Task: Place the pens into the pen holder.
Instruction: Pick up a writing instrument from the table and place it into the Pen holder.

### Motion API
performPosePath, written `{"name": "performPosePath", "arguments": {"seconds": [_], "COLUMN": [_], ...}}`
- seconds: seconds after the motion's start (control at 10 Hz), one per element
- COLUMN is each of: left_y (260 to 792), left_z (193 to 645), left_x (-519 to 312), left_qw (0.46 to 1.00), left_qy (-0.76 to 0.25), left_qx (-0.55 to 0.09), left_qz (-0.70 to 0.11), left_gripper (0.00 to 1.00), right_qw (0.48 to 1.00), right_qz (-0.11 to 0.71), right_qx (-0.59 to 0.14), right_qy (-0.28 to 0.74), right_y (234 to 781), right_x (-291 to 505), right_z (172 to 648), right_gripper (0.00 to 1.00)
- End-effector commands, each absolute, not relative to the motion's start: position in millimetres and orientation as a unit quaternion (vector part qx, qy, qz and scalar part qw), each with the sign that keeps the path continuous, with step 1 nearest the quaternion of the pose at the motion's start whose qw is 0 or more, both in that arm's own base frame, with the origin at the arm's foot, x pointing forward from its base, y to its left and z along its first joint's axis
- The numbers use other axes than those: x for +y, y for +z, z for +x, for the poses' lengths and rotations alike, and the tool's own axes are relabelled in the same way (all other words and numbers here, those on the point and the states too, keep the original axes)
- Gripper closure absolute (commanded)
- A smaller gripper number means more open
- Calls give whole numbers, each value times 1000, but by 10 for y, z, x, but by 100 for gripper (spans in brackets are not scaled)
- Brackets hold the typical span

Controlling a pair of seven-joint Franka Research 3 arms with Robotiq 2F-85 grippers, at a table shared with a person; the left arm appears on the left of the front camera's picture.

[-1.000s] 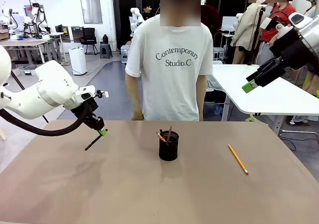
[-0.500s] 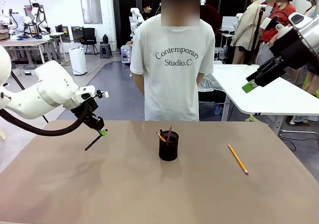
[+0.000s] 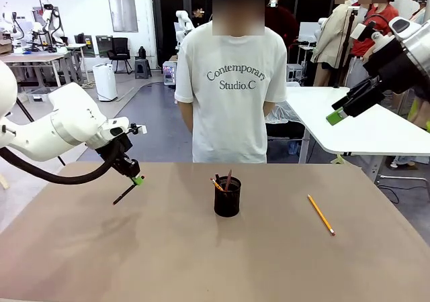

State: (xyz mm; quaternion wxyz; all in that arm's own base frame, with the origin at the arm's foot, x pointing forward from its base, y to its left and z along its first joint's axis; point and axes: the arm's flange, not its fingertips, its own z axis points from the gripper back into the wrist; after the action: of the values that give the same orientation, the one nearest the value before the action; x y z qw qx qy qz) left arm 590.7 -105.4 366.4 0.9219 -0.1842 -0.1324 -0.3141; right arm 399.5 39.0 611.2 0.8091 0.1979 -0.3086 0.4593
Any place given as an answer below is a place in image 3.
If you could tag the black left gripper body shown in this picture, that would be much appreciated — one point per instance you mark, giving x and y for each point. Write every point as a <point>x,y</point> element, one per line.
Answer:
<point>126,166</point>

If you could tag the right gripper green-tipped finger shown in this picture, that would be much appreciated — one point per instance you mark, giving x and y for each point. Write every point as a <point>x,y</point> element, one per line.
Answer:
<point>363,105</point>
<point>359,89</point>

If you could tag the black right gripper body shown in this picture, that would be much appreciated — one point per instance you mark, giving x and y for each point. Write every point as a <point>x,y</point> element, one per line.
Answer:
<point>399,70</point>

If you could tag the black pen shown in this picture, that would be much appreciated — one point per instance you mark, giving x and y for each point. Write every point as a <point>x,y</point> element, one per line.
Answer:
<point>122,196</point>

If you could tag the yellow pencil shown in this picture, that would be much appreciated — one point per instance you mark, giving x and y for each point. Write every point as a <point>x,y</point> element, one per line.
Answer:
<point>320,214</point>
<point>216,184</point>

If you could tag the dark brown pen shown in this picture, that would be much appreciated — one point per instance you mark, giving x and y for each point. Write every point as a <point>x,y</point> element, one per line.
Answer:
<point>217,177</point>

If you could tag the dark pink pen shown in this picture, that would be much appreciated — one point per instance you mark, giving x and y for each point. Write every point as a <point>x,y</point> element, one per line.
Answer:
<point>228,179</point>

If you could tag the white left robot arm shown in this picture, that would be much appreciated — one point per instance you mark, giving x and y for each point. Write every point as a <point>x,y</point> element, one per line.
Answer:
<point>67,121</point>

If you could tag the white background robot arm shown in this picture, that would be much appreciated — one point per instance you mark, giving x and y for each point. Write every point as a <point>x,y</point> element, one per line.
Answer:
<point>183,18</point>

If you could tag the black mesh pen holder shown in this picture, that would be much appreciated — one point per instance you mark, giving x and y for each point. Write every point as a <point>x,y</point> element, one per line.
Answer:
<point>227,201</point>

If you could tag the white table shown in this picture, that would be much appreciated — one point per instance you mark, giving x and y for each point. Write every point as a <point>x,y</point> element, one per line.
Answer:
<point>369,137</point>

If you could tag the person in red shirt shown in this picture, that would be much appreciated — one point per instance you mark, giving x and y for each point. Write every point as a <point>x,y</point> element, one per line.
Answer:
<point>386,13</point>

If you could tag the mannequin in beige coat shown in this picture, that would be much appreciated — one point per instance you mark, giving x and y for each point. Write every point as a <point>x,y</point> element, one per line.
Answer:
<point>331,37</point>

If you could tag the pale green plastic object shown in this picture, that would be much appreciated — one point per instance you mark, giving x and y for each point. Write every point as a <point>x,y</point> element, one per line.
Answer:
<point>338,160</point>

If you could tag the clear plastic sheet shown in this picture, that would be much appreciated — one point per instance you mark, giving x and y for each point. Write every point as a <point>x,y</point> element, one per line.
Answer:
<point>285,112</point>

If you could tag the white air purifier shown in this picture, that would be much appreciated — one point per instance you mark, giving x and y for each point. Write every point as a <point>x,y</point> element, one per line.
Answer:
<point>105,84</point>

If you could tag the mannequin in dark red garment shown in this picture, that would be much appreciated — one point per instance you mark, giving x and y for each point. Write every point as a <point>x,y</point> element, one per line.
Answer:
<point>285,23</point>

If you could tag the grey plastic stool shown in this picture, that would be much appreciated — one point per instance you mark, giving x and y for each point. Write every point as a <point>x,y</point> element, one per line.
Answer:
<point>143,68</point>

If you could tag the white computer case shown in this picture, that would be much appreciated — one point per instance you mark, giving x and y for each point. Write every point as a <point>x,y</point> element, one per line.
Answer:
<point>169,74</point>

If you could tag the person in white T-shirt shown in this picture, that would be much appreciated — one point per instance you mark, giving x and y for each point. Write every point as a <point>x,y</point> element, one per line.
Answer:
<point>228,114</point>

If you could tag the black office chair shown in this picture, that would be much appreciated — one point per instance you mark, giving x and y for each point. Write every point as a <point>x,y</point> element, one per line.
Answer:
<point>120,48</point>

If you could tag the grey work table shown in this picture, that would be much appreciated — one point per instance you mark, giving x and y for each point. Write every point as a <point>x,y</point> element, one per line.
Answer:
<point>30,57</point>

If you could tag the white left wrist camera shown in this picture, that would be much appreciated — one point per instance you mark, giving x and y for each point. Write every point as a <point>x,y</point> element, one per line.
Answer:
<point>141,129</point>

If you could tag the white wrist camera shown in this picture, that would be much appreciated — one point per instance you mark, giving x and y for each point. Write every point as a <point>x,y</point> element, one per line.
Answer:
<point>358,32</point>
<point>141,129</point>

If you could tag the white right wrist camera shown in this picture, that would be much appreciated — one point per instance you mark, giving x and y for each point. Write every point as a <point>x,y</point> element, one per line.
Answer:
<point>358,32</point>

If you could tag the grey wall panel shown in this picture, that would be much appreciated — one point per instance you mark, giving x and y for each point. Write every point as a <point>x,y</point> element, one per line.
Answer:
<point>123,13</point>

